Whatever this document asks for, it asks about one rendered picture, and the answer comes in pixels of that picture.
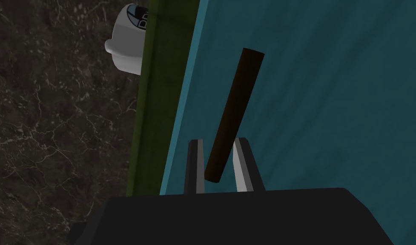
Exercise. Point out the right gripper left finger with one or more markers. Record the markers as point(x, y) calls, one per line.
point(195, 166)

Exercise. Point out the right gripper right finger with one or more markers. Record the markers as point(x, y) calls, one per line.
point(246, 166)

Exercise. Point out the teal door leaf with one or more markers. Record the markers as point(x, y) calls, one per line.
point(330, 102)

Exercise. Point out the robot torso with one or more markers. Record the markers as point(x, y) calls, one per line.
point(129, 41)

